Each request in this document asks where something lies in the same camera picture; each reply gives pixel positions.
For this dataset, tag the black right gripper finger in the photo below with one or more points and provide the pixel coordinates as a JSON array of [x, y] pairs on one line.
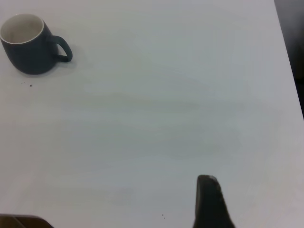
[[209, 206]]

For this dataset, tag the dark grey ceramic mug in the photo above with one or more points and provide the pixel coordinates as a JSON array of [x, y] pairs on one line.
[[31, 57]]

